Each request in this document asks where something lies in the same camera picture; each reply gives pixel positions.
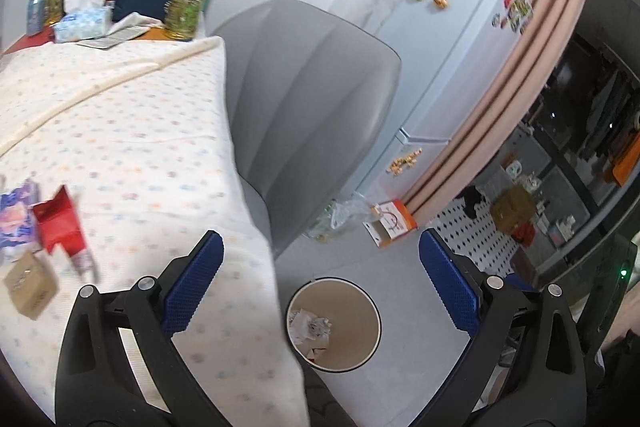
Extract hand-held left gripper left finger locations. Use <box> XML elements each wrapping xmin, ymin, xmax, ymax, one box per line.
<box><xmin>54</xmin><ymin>229</ymin><xmax>236</xmax><ymax>427</ymax></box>

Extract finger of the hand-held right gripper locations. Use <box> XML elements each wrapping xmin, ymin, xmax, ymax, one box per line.
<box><xmin>504</xmin><ymin>272</ymin><xmax>541</xmax><ymax>294</ymax></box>

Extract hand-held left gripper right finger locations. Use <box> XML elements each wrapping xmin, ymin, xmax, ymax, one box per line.
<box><xmin>410</xmin><ymin>228</ymin><xmax>588</xmax><ymax>427</ymax></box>

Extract beige trash bin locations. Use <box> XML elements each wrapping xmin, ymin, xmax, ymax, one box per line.
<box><xmin>286</xmin><ymin>278</ymin><xmax>382</xmax><ymax>374</ymax></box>

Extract red wrapper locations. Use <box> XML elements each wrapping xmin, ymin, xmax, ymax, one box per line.
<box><xmin>32</xmin><ymin>185</ymin><xmax>90</xmax><ymax>259</ymax></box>

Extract small brown cardboard box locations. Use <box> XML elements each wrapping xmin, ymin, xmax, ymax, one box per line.
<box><xmin>2</xmin><ymin>252</ymin><xmax>60</xmax><ymax>322</ymax></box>

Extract blue white milk carton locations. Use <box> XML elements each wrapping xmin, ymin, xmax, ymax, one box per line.
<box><xmin>0</xmin><ymin>179</ymin><xmax>42</xmax><ymax>259</ymax></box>

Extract large brown cardboard box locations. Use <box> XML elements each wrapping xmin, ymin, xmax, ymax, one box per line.
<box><xmin>490</xmin><ymin>186</ymin><xmax>539</xmax><ymax>234</ymax></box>

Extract orange white box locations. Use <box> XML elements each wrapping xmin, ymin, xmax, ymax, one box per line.
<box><xmin>363</xmin><ymin>199</ymin><xmax>418</xmax><ymax>249</ymax></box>

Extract clear plastic bag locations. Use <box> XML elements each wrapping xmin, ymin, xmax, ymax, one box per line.
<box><xmin>305</xmin><ymin>192</ymin><xmax>383</xmax><ymax>243</ymax></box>

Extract cluster of small yellow magnets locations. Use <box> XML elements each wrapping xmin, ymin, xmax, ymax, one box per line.
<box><xmin>387</xmin><ymin>148</ymin><xmax>424</xmax><ymax>176</ymax></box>

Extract hanging clothes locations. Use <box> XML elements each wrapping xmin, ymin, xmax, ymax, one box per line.
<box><xmin>580</xmin><ymin>66</ymin><xmax>640</xmax><ymax>188</ymax></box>

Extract grey chair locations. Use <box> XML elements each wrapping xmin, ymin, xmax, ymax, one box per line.
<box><xmin>207</xmin><ymin>0</ymin><xmax>403</xmax><ymax>260</ymax></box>

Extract white refrigerator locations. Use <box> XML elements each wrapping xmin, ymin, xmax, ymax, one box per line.
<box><xmin>327</xmin><ymin>0</ymin><xmax>535</xmax><ymax>218</ymax></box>

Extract pink curtain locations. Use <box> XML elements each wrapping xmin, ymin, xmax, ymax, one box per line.
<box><xmin>402</xmin><ymin>0</ymin><xmax>601</xmax><ymax>228</ymax></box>

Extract grey patterned leaflet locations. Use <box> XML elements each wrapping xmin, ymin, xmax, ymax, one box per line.
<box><xmin>75</xmin><ymin>32</ymin><xmax>133</xmax><ymax>52</ymax></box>

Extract white cloth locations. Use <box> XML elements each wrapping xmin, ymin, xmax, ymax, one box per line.
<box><xmin>111</xmin><ymin>12</ymin><xmax>165</xmax><ymax>42</ymax></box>

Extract cluster of picture magnets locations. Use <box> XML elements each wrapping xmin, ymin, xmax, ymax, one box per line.
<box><xmin>492</xmin><ymin>0</ymin><xmax>534</xmax><ymax>30</ymax></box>

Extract blue white tissue box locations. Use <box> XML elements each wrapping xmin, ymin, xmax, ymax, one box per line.
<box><xmin>52</xmin><ymin>0</ymin><xmax>114</xmax><ymax>44</ymax></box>

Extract red table mat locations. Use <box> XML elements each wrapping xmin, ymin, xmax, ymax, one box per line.
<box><xmin>0</xmin><ymin>27</ymin><xmax>56</xmax><ymax>58</ymax></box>

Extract blue drink can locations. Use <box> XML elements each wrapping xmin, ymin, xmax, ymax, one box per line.
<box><xmin>27</xmin><ymin>0</ymin><xmax>49</xmax><ymax>36</ymax></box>

